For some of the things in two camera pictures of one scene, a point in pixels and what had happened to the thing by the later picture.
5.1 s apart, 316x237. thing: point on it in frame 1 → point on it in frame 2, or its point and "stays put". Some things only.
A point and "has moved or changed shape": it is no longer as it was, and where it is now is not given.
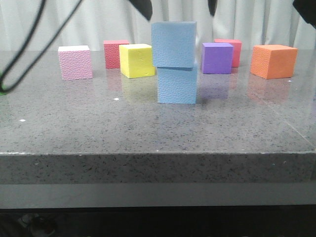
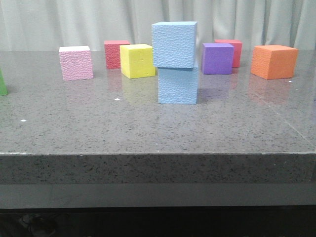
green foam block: (2, 92) stays put
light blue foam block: (174, 44) stays put
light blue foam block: (177, 79) has moved or changed shape
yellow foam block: (136, 60) stays put
